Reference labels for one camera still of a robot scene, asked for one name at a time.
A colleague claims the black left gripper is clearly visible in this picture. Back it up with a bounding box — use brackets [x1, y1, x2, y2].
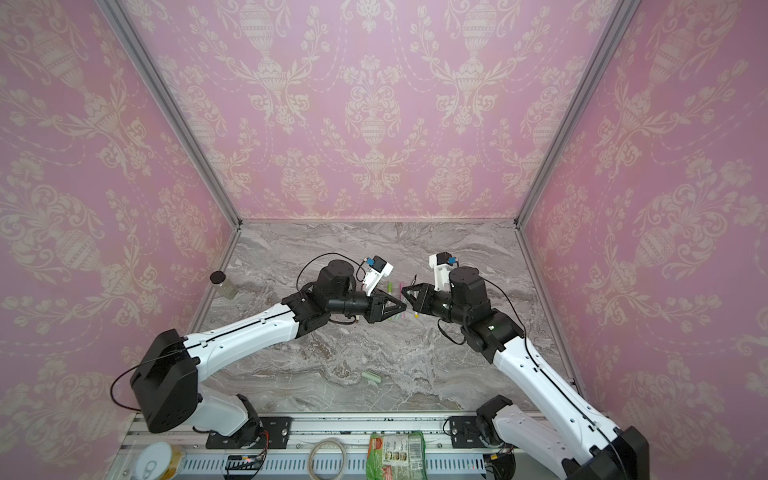
[328, 286, 408, 322]

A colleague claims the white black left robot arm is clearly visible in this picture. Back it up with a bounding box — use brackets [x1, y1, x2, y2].
[130, 256, 406, 437]

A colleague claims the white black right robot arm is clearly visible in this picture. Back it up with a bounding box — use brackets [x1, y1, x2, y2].
[402, 266, 650, 479]

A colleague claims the green snack packet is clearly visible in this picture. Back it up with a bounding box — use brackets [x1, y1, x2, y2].
[366, 431, 427, 480]

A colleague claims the small jar black lid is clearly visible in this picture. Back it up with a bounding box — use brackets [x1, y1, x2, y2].
[209, 270, 238, 300]

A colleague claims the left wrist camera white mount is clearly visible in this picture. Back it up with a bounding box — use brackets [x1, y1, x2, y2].
[362, 255, 394, 296]

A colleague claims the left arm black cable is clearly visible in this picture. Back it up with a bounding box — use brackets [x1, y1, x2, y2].
[109, 251, 368, 413]

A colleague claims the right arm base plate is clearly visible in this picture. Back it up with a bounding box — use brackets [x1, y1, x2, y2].
[443, 415, 499, 449]

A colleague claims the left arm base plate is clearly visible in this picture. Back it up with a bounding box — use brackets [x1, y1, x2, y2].
[205, 416, 292, 451]

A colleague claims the cable ring coil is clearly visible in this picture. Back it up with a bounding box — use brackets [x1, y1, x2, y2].
[308, 437, 349, 480]

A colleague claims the aluminium corner frame post right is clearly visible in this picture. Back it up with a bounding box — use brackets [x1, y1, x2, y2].
[514, 0, 642, 229]

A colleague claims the aluminium corner frame post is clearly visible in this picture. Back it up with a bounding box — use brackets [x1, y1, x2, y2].
[95, 0, 242, 228]
[514, 0, 642, 229]

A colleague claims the aluminium corner frame post left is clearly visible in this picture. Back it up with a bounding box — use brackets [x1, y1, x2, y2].
[95, 0, 242, 228]

